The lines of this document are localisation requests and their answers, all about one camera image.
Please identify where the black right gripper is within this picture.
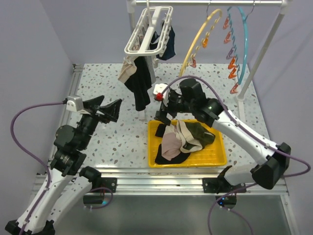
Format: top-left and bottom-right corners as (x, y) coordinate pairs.
(155, 90), (196, 126)

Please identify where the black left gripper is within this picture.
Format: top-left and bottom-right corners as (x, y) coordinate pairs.
(77, 95), (121, 149)

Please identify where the pink beige underwear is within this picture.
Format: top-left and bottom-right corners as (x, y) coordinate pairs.
(161, 125), (182, 161)

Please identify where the olive green underwear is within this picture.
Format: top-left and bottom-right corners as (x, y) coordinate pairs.
(176, 120), (215, 153)

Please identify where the black underwear beige waistband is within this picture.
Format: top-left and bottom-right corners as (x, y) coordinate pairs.
(118, 57), (152, 112)

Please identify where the yellow round clip hanger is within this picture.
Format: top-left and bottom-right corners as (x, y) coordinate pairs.
(179, 8), (223, 77)

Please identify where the blue round clip hanger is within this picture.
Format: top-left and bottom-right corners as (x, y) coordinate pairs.
(223, 6), (249, 94)

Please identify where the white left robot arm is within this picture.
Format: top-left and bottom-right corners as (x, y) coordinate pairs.
(5, 95), (122, 235)

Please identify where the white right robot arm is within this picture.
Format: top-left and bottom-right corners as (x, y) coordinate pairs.
(153, 76), (291, 193)

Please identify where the navy blue underwear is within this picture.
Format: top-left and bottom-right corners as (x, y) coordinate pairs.
(150, 28), (176, 61)

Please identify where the white rectangular clip hanger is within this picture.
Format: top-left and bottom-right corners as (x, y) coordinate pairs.
(124, 0), (174, 68)

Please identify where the yellow plastic tray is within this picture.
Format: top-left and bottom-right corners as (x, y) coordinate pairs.
(147, 120), (227, 168)

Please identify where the white clothes rack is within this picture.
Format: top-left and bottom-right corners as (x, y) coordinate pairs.
(124, 0), (288, 119)

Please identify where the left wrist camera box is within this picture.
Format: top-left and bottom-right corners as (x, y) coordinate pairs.
(66, 95), (85, 114)

